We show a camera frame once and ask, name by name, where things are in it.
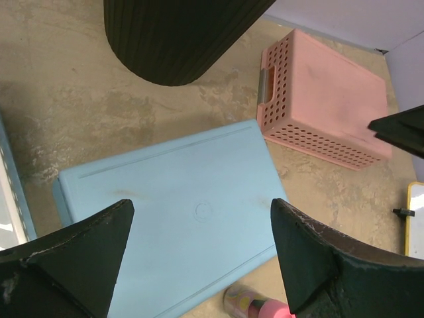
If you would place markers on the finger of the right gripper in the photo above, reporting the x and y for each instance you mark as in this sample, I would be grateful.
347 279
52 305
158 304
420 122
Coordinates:
403 130

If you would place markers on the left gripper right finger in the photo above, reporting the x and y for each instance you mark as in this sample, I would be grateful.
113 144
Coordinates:
327 273

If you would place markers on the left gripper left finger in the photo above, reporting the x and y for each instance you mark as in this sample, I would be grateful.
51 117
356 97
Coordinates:
68 273

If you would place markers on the pink perforated plastic basket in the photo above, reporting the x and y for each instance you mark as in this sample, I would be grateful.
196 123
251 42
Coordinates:
314 100

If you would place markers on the blue perforated plastic basket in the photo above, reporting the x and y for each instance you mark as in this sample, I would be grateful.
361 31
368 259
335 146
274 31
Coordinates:
201 215

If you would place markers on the large black plastic bucket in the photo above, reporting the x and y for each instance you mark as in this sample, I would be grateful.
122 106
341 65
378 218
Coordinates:
174 42

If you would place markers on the white perforated plastic basket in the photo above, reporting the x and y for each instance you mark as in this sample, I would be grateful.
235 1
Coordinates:
10 232

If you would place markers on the black marker clip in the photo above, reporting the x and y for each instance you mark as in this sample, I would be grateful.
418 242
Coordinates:
403 213

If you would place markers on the pink capped small bottle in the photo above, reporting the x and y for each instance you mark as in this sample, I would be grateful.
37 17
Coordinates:
242 301

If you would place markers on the yellow framed whiteboard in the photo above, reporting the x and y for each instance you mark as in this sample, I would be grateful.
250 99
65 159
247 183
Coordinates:
414 224

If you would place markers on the light blue basket under white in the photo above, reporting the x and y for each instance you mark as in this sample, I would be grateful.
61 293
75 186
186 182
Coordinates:
26 224

